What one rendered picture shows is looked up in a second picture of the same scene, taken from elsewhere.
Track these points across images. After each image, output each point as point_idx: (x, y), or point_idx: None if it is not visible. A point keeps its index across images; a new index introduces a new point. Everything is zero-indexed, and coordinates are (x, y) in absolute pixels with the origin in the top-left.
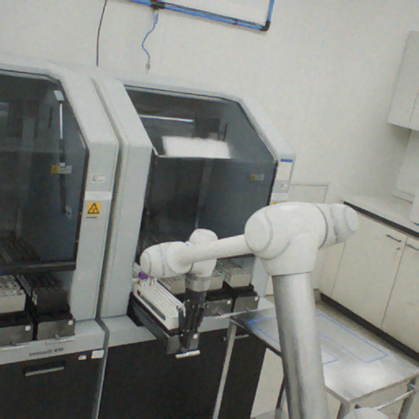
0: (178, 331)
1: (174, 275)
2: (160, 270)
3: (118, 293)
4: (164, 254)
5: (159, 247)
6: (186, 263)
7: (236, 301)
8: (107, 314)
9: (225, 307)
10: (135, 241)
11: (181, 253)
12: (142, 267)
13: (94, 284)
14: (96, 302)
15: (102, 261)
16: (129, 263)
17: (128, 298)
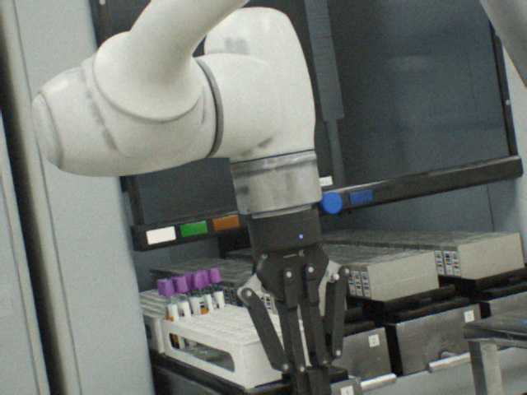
0: (281, 386)
1: (153, 141)
2: (92, 127)
3: (108, 353)
4: (90, 75)
5: (77, 67)
6: (159, 61)
7: (495, 311)
8: None
9: (463, 334)
10: (109, 180)
11: (131, 35)
12: (43, 147)
13: (19, 334)
14: (44, 392)
15: (23, 257)
16: (114, 254)
17: (146, 364)
